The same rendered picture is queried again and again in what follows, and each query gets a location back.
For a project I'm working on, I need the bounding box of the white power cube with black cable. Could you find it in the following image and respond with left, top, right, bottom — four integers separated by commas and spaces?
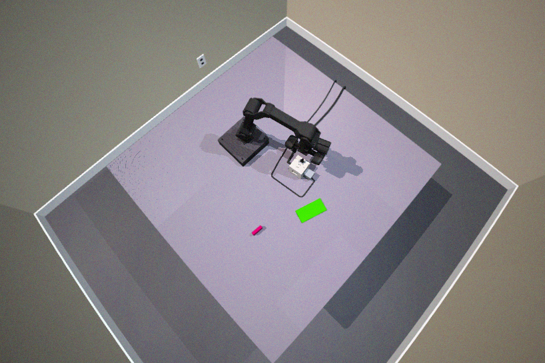
287, 86, 346, 179

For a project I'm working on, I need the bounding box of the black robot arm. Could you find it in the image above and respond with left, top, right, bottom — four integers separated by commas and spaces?
235, 97, 331, 155

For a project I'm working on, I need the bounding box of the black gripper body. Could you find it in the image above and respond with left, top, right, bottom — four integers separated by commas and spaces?
285, 135, 325, 165

